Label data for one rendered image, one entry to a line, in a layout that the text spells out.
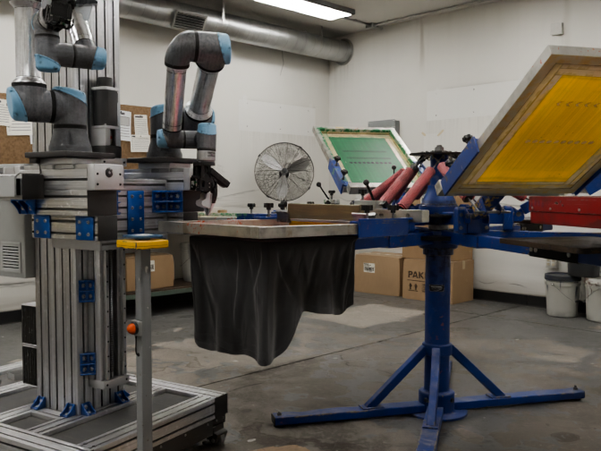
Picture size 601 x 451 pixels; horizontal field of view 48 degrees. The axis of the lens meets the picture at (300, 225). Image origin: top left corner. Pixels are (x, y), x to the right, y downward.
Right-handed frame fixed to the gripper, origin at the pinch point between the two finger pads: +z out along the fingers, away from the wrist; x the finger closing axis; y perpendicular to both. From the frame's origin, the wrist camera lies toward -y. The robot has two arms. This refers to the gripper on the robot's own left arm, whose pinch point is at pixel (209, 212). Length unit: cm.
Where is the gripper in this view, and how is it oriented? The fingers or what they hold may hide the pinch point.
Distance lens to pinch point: 270.9
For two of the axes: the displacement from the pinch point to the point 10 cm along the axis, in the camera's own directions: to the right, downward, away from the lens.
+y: -7.1, 0.0, -7.0
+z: -0.3, 10.0, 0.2
